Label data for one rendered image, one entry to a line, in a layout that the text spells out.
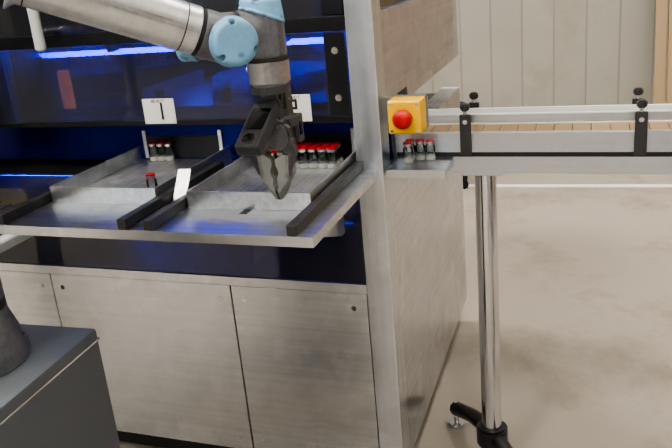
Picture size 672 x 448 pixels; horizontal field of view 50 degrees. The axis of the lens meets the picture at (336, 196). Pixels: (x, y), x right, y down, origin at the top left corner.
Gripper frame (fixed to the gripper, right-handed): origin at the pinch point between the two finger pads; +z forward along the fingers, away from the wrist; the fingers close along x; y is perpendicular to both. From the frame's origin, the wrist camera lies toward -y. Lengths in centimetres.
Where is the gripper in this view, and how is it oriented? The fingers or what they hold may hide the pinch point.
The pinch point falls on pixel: (277, 193)
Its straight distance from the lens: 134.8
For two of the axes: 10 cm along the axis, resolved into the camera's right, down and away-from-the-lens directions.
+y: 3.2, -3.1, 8.9
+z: 0.9, 9.5, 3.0
